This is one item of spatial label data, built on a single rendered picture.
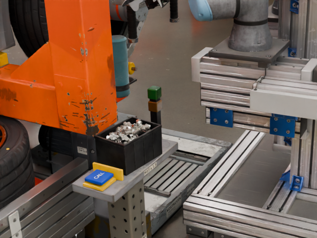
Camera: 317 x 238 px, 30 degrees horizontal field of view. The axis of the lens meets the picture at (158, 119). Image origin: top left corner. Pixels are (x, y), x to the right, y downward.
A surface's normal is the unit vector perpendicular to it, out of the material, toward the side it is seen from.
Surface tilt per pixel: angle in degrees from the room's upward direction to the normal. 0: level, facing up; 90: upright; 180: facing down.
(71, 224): 90
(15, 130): 0
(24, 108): 90
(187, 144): 0
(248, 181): 0
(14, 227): 90
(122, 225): 90
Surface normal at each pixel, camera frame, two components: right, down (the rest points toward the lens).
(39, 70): -0.51, 0.37
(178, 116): -0.04, -0.91
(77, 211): 0.86, 0.18
